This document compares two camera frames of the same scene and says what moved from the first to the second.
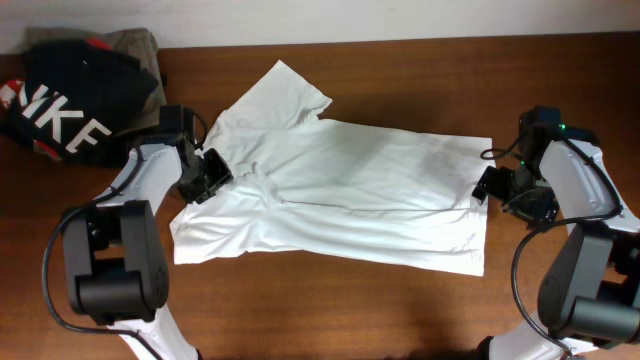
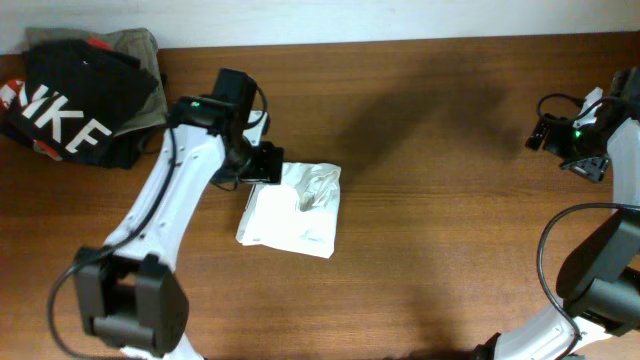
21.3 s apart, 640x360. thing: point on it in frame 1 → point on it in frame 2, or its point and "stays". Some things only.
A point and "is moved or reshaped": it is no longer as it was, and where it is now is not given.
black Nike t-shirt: [75, 99] stays
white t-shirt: [399, 196] is moved or reshaped
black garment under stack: [108, 153] stays
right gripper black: [492, 181] → [592, 170]
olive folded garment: [139, 43] stays
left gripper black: [220, 170] → [266, 163]
